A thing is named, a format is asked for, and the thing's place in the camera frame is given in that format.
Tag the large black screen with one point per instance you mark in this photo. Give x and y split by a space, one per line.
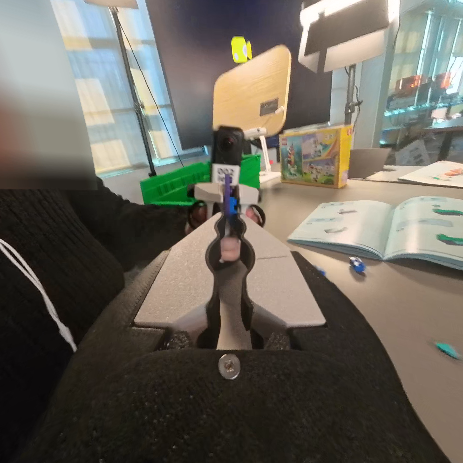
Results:
188 72

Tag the purple and blue lego assembly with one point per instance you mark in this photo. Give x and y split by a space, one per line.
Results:
229 202

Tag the person's left hand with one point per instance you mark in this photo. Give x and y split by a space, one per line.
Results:
229 249

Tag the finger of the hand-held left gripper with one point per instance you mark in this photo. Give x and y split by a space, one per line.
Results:
249 193
208 191

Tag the person's left forearm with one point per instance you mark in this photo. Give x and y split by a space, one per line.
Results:
144 231

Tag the light wooden board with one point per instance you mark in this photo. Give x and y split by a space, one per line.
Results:
249 94

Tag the yellow sticker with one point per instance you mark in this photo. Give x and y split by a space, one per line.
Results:
240 49

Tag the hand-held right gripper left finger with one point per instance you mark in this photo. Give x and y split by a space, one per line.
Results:
173 285

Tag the grey laptop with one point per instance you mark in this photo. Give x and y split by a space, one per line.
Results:
369 162

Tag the teal lego piece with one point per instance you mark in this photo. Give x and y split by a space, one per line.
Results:
446 350

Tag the yellow lego box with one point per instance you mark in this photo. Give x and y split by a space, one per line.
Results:
311 159

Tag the black knit sweater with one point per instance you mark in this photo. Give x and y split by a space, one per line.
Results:
43 289

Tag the white printed paper sheet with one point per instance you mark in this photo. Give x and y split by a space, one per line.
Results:
412 152

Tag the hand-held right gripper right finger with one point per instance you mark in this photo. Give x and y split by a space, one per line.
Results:
282 285

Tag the black tripod stand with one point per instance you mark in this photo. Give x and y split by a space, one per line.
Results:
134 101

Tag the black light stand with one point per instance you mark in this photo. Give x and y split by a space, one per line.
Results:
350 97

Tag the softbox light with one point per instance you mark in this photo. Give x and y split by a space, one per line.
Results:
343 32

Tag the open light blue instruction booklet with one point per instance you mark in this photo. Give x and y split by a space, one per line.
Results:
361 228

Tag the green plastic crate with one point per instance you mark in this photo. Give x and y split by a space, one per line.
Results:
170 184

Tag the white booklet with orange print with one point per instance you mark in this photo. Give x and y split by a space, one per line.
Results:
434 175

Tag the tiny blue lego piece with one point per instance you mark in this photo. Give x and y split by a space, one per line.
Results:
320 270

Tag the white desk stand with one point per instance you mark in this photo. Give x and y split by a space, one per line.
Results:
266 159

